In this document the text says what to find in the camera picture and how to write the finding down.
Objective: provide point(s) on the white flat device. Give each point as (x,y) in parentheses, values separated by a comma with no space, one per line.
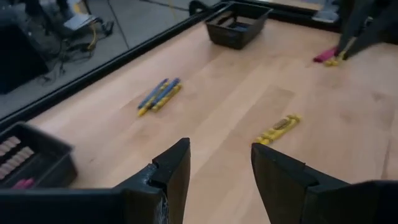
(79,21)

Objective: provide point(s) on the black slotted plastic basket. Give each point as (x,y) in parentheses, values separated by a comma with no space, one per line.
(56,165)
(236,39)

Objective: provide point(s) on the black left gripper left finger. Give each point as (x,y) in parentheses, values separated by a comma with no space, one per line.
(149,202)

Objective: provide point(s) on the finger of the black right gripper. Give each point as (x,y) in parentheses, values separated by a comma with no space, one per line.
(354,21)
(382,31)

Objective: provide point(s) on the yellow crayon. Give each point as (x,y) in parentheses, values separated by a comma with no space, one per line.
(331,62)
(280,127)
(169,97)

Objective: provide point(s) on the blue crayon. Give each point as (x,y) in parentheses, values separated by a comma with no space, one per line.
(168,91)
(240,27)
(152,93)

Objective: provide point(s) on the black floor equipment case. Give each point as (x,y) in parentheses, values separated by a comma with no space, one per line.
(18,62)

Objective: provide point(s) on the black aluminium table frame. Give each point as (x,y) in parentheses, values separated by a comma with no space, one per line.
(124,59)

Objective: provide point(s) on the blue crayons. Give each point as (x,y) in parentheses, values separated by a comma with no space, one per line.
(143,111)

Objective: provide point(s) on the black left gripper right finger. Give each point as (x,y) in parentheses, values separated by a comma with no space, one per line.
(295,193)

